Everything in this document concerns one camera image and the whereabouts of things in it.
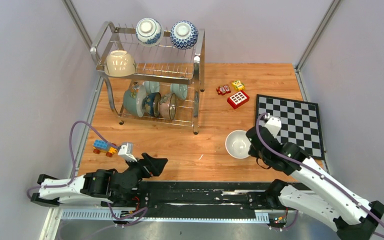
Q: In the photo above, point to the white blue floral bowl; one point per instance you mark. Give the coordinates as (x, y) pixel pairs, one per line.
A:
(149, 32)

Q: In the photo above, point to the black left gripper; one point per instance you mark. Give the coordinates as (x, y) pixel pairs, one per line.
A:
(153, 166)

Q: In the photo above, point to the small celadon cup right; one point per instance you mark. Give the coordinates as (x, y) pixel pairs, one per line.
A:
(180, 90)

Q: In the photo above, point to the red calculator toy block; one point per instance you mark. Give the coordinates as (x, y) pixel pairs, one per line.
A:
(238, 99)

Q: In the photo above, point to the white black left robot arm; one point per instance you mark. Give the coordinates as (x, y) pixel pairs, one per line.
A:
(103, 186)

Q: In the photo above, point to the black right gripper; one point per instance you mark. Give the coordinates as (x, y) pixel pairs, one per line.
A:
(253, 152)

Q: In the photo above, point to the steel two-tier dish rack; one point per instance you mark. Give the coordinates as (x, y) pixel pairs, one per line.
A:
(163, 63)

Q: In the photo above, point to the yellow owl toy block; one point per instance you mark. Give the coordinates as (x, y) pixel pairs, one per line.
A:
(238, 85)

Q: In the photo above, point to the blue white patterned bowl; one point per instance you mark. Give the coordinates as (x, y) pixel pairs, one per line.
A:
(184, 35)

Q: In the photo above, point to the cream bowl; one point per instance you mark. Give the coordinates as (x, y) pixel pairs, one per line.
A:
(120, 63)
(237, 144)

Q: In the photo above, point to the small celadon cup left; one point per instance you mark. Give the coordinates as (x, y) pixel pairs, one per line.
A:
(151, 87)

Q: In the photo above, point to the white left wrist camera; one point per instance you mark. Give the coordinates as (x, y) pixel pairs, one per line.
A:
(126, 152)

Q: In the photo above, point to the pink brown bowl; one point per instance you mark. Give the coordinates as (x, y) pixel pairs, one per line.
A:
(167, 106)

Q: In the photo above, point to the black white checkerboard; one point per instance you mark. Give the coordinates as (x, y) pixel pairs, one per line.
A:
(300, 122)

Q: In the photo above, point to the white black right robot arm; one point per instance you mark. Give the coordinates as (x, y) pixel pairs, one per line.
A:
(347, 214)

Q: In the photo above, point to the small celadon cup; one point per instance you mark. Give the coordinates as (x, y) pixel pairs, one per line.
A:
(180, 90)
(151, 87)

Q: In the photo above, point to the blue orange toy car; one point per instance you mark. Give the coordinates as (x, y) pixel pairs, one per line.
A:
(100, 146)

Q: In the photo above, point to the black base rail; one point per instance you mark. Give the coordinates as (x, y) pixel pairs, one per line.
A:
(185, 202)

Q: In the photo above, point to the dark blue floral bowl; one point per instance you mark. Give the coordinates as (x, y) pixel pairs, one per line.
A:
(151, 104)

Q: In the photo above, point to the red owl toy block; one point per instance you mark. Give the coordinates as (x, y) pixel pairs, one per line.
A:
(223, 89)

